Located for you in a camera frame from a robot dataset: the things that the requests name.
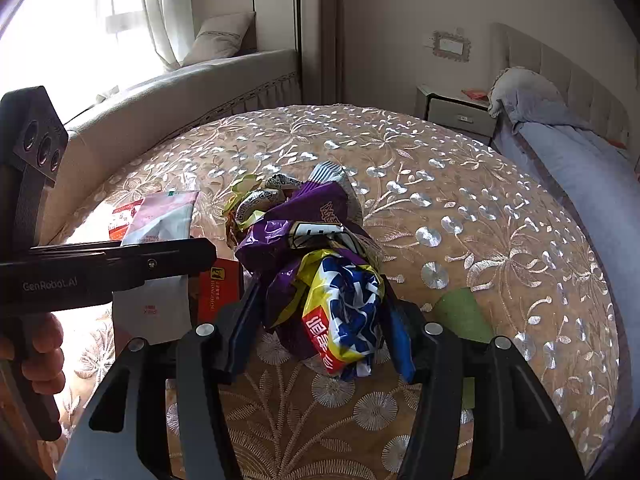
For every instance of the purple snack bag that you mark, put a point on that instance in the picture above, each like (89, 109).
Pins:
(315, 217)

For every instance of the white paper packet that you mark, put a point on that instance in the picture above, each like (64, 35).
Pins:
(158, 311)

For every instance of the white curtain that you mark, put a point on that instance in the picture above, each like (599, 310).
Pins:
(158, 32)

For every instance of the pink white packet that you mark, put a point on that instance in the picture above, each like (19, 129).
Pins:
(154, 218)

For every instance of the beige throw pillow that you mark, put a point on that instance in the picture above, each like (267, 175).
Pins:
(219, 37)

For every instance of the ornate wall switch frame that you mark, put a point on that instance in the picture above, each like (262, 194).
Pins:
(451, 46)

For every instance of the red small box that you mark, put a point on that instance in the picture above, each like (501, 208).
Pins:
(219, 286)

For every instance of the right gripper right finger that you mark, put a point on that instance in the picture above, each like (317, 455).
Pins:
(518, 433)

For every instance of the beige padded headboard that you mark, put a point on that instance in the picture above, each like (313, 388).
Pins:
(582, 93)

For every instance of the embroidered beige tablecloth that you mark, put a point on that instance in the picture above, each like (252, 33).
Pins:
(447, 213)

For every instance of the left hand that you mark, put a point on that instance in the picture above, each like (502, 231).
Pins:
(44, 370)

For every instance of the green paper piece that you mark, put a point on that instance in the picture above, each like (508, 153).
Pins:
(462, 329)

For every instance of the grey bedside nightstand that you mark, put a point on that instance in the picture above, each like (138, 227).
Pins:
(456, 113)

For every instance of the yellow blue snack bag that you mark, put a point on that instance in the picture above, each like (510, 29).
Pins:
(340, 313)

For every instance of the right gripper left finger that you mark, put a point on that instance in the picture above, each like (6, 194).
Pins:
(123, 433)

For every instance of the blue grey duvet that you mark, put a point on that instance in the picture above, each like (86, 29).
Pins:
(592, 179)

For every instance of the yellow green crumpled wrapper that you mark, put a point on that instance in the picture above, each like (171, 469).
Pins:
(252, 196)

